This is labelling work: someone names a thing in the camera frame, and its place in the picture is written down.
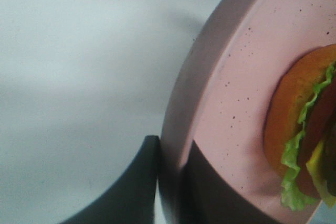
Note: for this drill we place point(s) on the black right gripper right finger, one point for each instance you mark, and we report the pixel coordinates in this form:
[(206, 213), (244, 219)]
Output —
[(206, 198)]

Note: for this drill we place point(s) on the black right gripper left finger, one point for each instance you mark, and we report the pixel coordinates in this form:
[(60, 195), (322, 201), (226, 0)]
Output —
[(131, 198)]

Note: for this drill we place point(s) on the pink round plate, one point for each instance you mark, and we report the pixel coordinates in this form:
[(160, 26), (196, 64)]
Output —
[(222, 94)]

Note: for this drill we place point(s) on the burger with lettuce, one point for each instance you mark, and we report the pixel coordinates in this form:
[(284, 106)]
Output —
[(299, 132)]

